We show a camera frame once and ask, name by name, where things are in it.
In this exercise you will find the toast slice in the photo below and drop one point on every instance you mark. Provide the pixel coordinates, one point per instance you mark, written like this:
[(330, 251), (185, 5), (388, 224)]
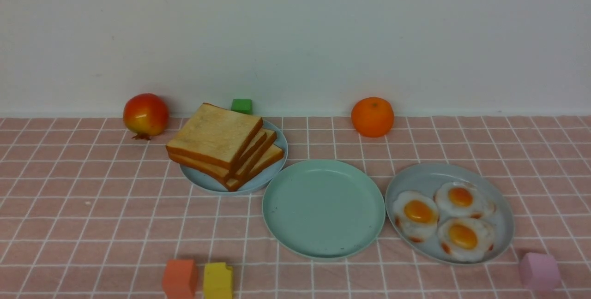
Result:
[(251, 147), (214, 139), (271, 156), (261, 149)]

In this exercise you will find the fried egg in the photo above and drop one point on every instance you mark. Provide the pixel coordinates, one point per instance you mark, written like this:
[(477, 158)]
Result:
[(466, 240), (463, 200), (415, 215)]

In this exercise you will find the green foam cube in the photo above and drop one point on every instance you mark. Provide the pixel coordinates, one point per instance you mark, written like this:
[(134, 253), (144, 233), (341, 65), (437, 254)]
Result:
[(243, 106)]

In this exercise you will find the orange tangerine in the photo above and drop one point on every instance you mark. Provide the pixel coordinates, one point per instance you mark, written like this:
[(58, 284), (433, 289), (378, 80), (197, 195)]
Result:
[(372, 117)]

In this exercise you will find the mint green centre plate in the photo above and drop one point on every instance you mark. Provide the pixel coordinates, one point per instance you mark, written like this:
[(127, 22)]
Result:
[(324, 210)]

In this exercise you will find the light blue bread plate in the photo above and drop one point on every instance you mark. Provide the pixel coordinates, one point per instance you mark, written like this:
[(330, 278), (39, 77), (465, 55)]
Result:
[(263, 172)]

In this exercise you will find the red yellow pomegranate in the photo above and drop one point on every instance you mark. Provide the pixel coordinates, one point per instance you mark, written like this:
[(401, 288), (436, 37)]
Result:
[(146, 115)]

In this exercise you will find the yellow foam block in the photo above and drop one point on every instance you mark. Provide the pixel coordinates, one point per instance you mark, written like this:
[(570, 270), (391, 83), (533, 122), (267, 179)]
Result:
[(218, 281)]

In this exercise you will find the grey egg plate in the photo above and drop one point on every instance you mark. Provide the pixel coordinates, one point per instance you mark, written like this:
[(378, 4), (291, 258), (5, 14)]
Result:
[(427, 179)]

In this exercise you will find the orange foam block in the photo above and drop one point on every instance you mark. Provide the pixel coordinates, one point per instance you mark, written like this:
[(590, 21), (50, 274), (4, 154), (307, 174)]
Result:
[(180, 279)]

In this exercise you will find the pink checkered tablecloth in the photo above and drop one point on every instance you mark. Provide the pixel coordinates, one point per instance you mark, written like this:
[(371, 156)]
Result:
[(87, 212)]

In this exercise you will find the pink foam block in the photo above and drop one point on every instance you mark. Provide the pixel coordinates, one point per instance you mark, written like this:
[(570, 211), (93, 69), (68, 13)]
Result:
[(539, 272)]

